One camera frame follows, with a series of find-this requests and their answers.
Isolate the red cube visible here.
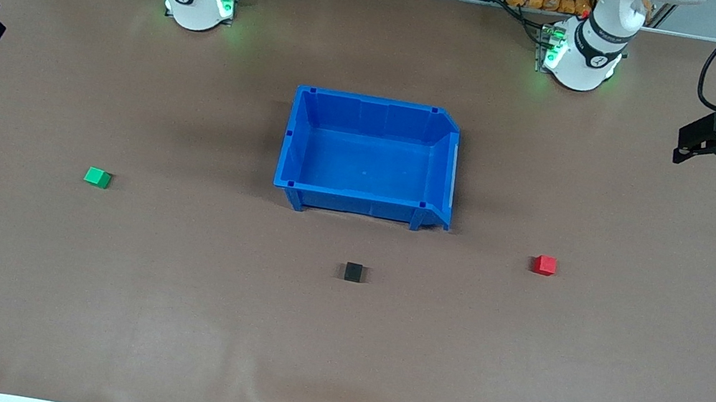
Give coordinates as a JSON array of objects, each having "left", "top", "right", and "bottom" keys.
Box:
[{"left": 532, "top": 254, "right": 559, "bottom": 278}]

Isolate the green cube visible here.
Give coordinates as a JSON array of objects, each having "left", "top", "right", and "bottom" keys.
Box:
[{"left": 82, "top": 166, "right": 114, "bottom": 191}]

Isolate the blue plastic storage bin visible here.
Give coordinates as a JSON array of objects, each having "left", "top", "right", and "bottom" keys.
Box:
[{"left": 269, "top": 82, "right": 470, "bottom": 237}]

